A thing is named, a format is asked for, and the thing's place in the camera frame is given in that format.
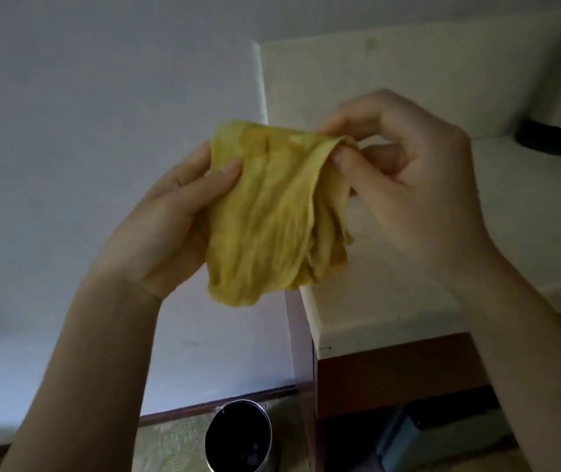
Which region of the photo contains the person's left hand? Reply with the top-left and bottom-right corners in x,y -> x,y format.
94,142 -> 244,302

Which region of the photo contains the person's right hand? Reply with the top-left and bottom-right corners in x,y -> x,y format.
317,88 -> 502,292

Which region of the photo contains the yellow cleaning cloth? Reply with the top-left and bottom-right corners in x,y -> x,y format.
205,120 -> 360,308

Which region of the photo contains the person's left forearm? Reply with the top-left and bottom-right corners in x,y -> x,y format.
0,269 -> 164,472

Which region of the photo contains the black round appliance base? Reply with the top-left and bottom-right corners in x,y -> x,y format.
514,117 -> 561,159

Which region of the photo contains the black waste bin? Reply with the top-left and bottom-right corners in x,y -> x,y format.
204,399 -> 274,472

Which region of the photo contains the grey box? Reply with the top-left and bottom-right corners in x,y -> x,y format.
376,406 -> 513,472

